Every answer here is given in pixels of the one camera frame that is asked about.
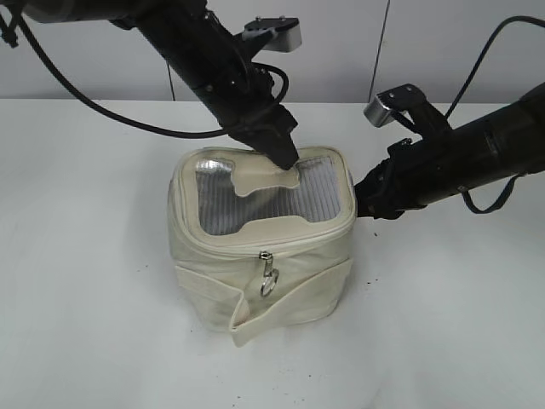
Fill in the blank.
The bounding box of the cream zippered bag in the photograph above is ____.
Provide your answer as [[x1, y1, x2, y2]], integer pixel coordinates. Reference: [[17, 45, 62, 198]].
[[167, 147, 357, 347]]

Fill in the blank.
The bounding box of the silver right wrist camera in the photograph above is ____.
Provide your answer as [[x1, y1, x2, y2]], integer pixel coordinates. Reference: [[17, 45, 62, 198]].
[[364, 84, 427, 128]]

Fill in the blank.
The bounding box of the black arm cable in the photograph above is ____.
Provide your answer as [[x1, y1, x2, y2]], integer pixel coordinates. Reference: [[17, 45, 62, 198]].
[[0, 12, 290, 140], [446, 15, 545, 214]]

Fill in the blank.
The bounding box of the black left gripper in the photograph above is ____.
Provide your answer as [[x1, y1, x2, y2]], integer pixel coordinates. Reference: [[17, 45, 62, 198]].
[[165, 16, 298, 169]]

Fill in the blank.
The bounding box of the silver zipper pull ring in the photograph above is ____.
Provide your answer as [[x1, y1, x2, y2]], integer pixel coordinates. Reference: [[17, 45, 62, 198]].
[[257, 249, 281, 297]]

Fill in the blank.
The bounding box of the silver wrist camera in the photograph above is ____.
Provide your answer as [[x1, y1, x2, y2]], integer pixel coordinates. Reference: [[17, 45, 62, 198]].
[[364, 84, 427, 128], [242, 15, 302, 53]]

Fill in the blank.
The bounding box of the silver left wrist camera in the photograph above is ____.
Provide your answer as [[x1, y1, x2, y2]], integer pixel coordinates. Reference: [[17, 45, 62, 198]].
[[242, 15, 302, 53]]

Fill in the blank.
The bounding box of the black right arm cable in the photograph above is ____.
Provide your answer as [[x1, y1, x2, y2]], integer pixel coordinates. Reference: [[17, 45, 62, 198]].
[[446, 15, 545, 214]]

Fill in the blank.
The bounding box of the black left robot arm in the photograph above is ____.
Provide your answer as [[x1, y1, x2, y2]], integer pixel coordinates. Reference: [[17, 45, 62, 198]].
[[1, 1, 301, 170]]

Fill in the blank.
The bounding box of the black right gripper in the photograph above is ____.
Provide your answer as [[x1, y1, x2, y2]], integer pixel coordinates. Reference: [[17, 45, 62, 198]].
[[354, 140, 464, 220]]

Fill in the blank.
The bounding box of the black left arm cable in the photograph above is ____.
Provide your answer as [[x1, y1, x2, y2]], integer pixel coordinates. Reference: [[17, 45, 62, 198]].
[[0, 12, 290, 140]]

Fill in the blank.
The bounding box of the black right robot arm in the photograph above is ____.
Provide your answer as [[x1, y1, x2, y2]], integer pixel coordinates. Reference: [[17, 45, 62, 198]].
[[355, 84, 544, 220]]

